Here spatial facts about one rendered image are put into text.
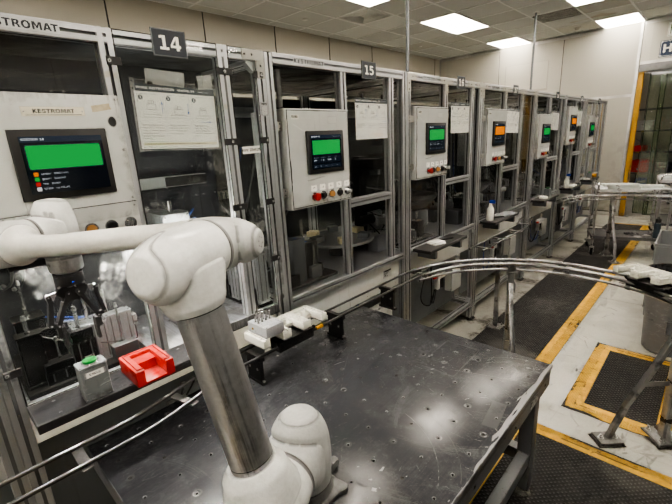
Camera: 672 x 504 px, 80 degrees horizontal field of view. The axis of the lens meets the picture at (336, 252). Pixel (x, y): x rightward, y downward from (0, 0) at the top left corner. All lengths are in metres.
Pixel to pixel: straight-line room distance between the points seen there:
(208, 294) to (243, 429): 0.30
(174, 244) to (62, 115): 0.78
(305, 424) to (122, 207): 0.93
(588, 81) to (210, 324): 8.81
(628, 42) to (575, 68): 0.83
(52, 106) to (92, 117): 0.10
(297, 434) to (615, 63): 8.69
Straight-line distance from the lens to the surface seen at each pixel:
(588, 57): 9.30
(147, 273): 0.79
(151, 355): 1.61
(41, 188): 1.45
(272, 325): 1.71
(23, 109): 1.47
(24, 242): 1.20
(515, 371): 1.91
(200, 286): 0.81
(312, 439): 1.14
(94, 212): 1.51
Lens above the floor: 1.66
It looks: 16 degrees down
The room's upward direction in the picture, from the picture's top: 3 degrees counter-clockwise
